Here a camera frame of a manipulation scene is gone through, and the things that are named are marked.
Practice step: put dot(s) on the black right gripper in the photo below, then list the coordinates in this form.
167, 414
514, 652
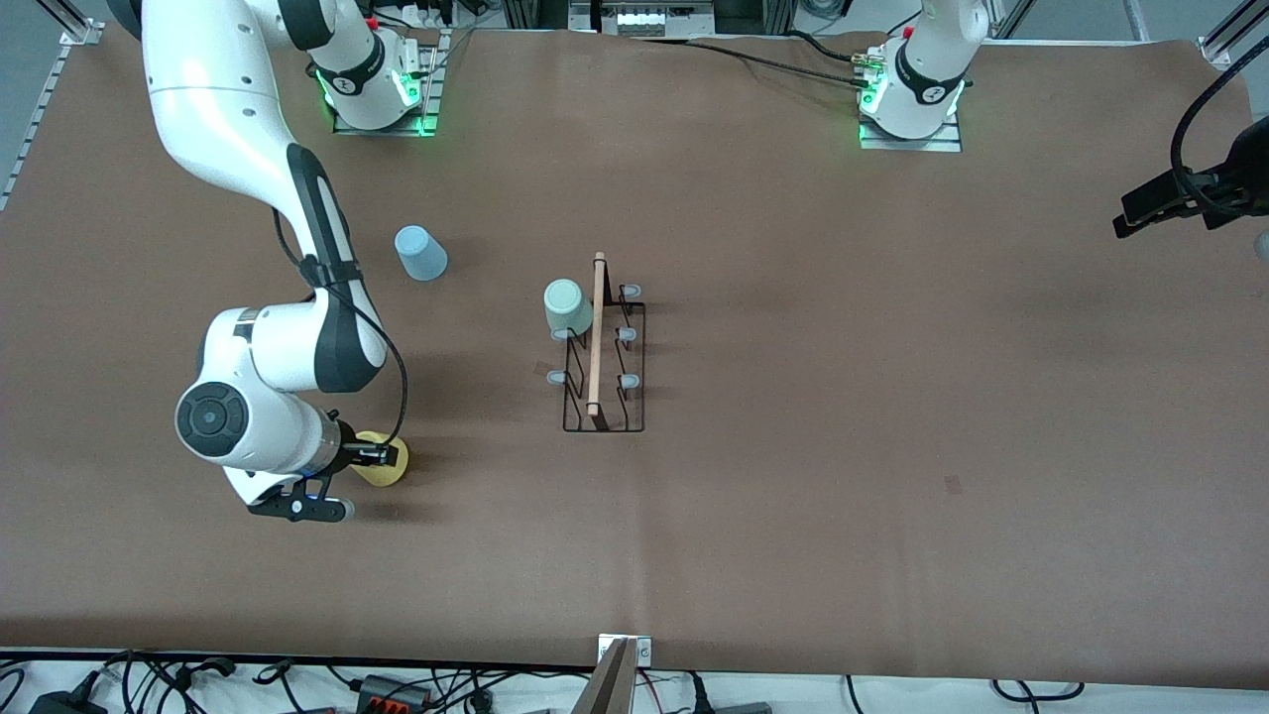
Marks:
346, 452

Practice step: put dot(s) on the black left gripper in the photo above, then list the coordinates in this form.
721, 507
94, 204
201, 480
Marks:
1241, 171

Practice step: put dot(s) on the yellow plastic cup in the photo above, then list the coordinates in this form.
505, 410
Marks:
387, 477

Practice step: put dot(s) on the mint green plastic cup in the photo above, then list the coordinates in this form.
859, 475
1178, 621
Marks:
565, 305

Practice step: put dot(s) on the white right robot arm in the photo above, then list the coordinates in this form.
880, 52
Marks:
218, 99

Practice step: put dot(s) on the light blue plastic cup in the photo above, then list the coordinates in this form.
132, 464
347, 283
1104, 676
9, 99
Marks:
421, 256

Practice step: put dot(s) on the black orange connector block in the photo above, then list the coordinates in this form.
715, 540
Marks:
392, 691

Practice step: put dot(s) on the black power adapter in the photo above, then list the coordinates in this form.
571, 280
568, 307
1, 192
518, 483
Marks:
64, 706

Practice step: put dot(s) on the brown table mat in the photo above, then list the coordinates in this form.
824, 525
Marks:
793, 555

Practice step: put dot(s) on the white power strip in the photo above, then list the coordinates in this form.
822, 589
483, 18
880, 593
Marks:
426, 12

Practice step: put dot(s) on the flat grey box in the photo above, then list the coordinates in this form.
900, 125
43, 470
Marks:
744, 708

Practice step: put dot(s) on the grey power strip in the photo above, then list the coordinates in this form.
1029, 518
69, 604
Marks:
654, 18

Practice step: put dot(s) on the aluminium frame post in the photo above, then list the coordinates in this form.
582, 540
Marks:
1006, 20
1137, 20

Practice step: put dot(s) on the aluminium frame rail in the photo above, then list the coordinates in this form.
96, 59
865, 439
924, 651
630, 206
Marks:
1229, 35
40, 119

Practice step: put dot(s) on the left arm aluminium base plate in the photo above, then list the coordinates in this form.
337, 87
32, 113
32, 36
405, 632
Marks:
912, 145

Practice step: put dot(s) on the silver metal mount bracket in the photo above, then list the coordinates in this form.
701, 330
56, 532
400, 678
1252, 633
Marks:
642, 652

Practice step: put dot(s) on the brown camera mount post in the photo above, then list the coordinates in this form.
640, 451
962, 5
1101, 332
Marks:
610, 694

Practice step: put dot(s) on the right arm aluminium base plate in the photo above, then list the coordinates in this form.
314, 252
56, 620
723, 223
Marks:
428, 89

